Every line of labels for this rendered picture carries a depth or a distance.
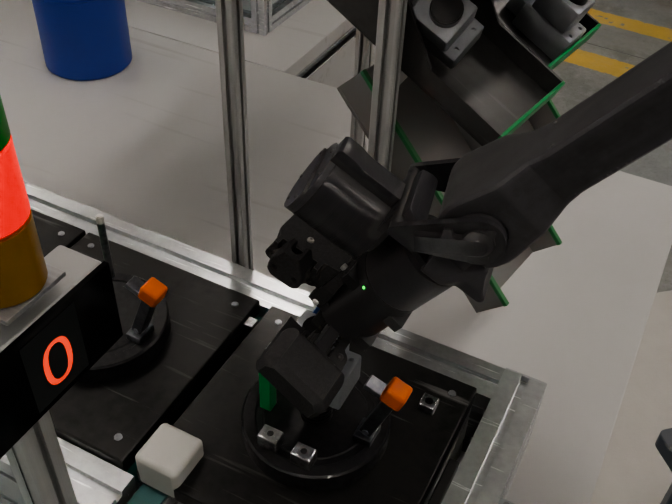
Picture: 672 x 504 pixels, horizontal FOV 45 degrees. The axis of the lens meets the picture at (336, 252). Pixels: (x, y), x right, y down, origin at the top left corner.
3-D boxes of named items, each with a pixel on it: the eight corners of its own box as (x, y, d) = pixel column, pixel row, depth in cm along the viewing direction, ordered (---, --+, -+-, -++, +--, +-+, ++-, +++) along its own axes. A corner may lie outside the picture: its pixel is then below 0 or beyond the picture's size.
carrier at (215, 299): (260, 312, 91) (257, 226, 83) (124, 475, 75) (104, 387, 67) (90, 243, 99) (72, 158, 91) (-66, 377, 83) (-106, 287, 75)
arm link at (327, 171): (528, 176, 56) (396, 67, 53) (517, 251, 50) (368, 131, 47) (422, 260, 63) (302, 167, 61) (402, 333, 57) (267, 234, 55)
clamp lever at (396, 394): (380, 427, 74) (414, 387, 69) (371, 443, 73) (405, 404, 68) (348, 404, 75) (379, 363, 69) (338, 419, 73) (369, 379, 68)
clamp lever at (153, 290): (153, 327, 83) (169, 287, 77) (141, 340, 81) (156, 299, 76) (125, 307, 83) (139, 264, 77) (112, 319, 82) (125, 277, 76)
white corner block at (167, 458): (207, 465, 76) (204, 439, 73) (178, 503, 73) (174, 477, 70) (166, 444, 78) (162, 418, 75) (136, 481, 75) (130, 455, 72)
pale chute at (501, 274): (532, 251, 95) (562, 242, 92) (475, 313, 87) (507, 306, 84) (406, 43, 91) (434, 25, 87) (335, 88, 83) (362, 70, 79)
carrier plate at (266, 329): (474, 400, 83) (478, 386, 82) (374, 603, 67) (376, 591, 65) (272, 317, 91) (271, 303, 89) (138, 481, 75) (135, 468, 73)
